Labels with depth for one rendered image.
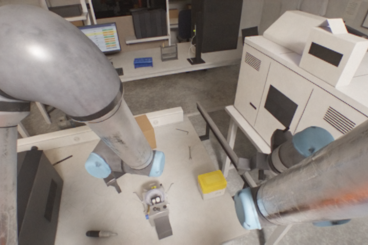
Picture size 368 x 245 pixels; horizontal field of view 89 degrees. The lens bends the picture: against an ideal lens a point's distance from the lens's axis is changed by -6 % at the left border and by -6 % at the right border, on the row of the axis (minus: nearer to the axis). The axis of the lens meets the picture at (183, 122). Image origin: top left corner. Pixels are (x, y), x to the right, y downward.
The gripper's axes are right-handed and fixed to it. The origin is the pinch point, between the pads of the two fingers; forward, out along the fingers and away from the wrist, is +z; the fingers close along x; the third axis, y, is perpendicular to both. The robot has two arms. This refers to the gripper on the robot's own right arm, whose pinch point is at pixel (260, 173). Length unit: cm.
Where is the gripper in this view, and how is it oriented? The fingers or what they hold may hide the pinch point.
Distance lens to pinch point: 73.6
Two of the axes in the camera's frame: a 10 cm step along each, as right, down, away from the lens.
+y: -1.8, 8.8, -4.4
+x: 9.8, 1.8, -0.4
